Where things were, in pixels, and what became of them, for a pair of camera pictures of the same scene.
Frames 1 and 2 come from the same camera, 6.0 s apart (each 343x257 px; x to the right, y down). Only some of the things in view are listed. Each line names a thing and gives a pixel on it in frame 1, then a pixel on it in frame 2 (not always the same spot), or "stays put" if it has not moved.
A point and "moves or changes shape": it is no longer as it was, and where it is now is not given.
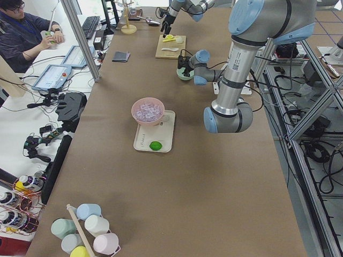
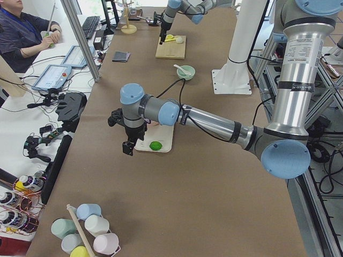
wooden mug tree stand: x=128 y=29 stays put
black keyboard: x=89 y=25 stays put
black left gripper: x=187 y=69 → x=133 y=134
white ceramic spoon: x=173 y=49 moves or changes shape
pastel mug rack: x=88 y=232 stays put
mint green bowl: x=179 y=73 stays put
